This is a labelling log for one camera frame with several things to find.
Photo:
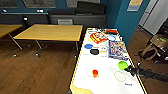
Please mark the orange game box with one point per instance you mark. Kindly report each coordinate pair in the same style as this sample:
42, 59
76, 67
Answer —
98, 37

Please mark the yellow framed wall notice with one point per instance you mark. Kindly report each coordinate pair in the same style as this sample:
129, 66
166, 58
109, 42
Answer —
135, 5

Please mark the dark grey sofa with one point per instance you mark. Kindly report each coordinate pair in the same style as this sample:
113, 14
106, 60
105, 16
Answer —
20, 18
86, 11

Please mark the small blue bowl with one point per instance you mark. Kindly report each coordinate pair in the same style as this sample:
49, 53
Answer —
88, 46

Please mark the small black round object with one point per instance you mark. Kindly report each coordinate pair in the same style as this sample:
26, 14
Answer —
25, 19

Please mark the glass wall window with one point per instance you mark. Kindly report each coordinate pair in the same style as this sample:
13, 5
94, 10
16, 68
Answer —
8, 2
40, 2
83, 2

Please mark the small orange cup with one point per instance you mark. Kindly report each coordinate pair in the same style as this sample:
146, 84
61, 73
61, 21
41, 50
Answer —
95, 73

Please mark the cardboard box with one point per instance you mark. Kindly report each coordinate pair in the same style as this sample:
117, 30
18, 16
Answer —
159, 40

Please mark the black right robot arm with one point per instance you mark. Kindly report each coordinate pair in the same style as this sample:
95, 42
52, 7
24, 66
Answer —
155, 75

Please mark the orange-red flat item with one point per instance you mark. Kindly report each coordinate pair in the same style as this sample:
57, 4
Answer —
111, 31

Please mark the yellow-legged air hockey table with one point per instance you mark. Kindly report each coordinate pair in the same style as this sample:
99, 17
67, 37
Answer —
106, 78

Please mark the light grey sofa cushion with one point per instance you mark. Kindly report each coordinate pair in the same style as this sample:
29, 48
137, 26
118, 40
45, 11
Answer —
65, 22

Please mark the blue-rimmed white bowl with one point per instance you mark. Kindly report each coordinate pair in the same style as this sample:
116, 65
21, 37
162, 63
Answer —
112, 37

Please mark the long wooden table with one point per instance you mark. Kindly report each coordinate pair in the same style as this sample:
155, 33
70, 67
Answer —
8, 29
50, 32

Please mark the brown backpack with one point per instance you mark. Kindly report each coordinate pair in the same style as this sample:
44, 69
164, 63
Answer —
148, 52

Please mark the black round paddle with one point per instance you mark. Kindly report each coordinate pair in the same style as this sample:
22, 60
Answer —
94, 51

